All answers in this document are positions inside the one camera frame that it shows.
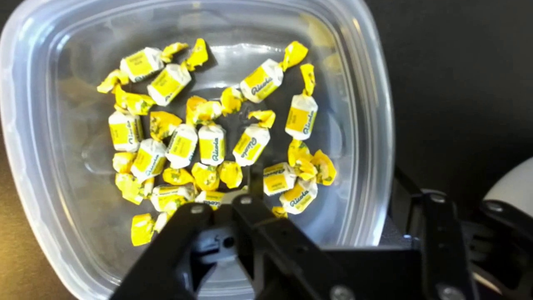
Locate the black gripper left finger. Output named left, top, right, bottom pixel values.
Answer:
left=113, top=197, right=346, bottom=300

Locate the yellow candy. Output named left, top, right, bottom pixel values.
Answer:
left=96, top=68, right=129, bottom=95
left=309, top=148, right=338, bottom=188
left=238, top=38, right=309, bottom=105
left=118, top=47, right=164, bottom=83
left=286, top=138, right=313, bottom=182
left=261, top=162, right=298, bottom=197
left=183, top=37, right=211, bottom=73
left=219, top=85, right=244, bottom=117
left=278, top=178, right=319, bottom=217
left=111, top=150, right=136, bottom=173
left=129, top=138, right=168, bottom=182
left=189, top=162, right=221, bottom=192
left=196, top=122, right=228, bottom=167
left=148, top=108, right=183, bottom=140
left=113, top=172, right=154, bottom=207
left=164, top=122, right=199, bottom=170
left=148, top=183, right=198, bottom=215
left=184, top=95, right=223, bottom=127
left=106, top=108, right=144, bottom=153
left=216, top=160, right=244, bottom=190
left=283, top=63, right=319, bottom=142
left=113, top=85, right=156, bottom=117
left=231, top=108, right=278, bottom=168
left=129, top=213, right=156, bottom=248
left=161, top=167, right=194, bottom=188
left=146, top=63, right=193, bottom=107

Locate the clear plastic food container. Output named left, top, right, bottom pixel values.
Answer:
left=0, top=0, right=396, bottom=300

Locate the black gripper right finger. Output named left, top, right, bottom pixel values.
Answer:
left=413, top=190, right=533, bottom=300

